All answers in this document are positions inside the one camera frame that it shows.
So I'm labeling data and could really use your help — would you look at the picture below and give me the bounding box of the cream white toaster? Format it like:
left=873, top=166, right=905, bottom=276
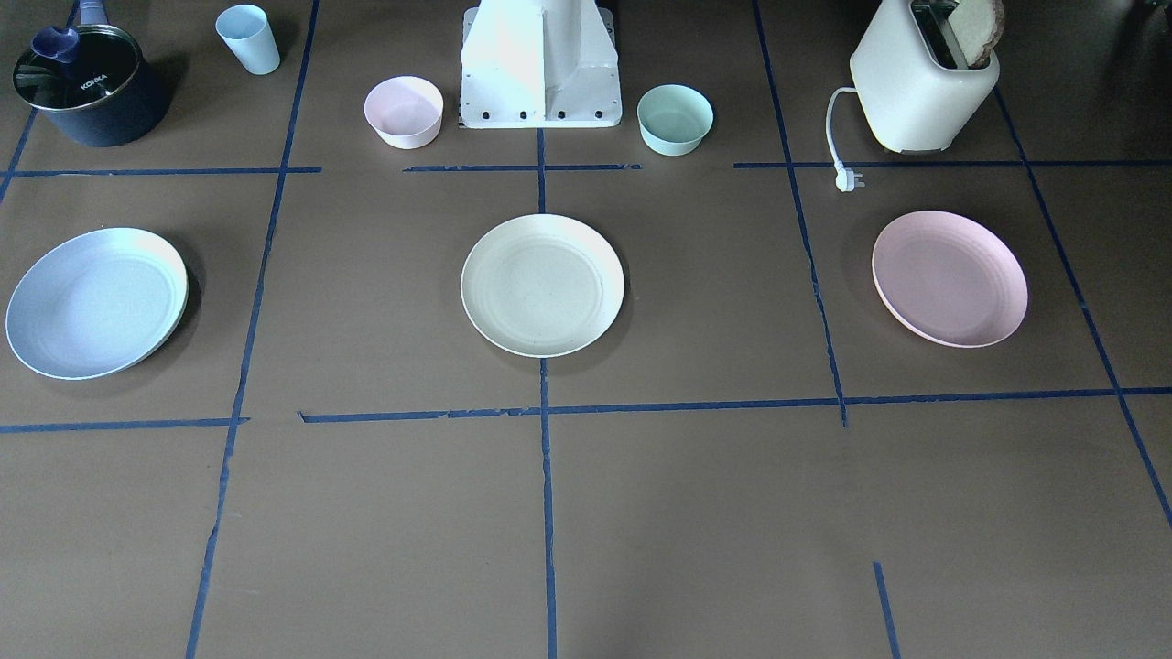
left=850, top=1, right=1000, bottom=154

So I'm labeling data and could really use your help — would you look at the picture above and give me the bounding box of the dark blue saucepan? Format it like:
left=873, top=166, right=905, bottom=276
left=12, top=1, right=171, bottom=147

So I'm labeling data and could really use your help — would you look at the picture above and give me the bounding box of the pink plate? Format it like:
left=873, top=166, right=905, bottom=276
left=871, top=211, right=1029, bottom=349

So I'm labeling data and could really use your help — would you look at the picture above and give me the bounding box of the green bowl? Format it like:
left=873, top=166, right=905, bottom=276
left=636, top=84, right=715, bottom=156

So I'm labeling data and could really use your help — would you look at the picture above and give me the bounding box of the pink bowl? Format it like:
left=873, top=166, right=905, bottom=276
left=364, top=76, right=444, bottom=150

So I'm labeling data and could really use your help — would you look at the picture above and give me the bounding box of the light blue cup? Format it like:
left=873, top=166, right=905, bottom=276
left=216, top=4, right=280, bottom=75

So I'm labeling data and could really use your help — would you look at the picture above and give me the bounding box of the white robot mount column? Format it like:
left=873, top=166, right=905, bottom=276
left=458, top=1, right=624, bottom=129

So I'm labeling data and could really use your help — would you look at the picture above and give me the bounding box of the bread slice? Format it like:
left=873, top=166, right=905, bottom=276
left=947, top=0, right=1006, bottom=70

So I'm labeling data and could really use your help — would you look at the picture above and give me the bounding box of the cream white plate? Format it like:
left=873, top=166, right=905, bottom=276
left=459, top=213, right=626, bottom=358

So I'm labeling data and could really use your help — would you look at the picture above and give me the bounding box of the white toaster power cable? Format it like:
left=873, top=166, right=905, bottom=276
left=826, top=87, right=867, bottom=193

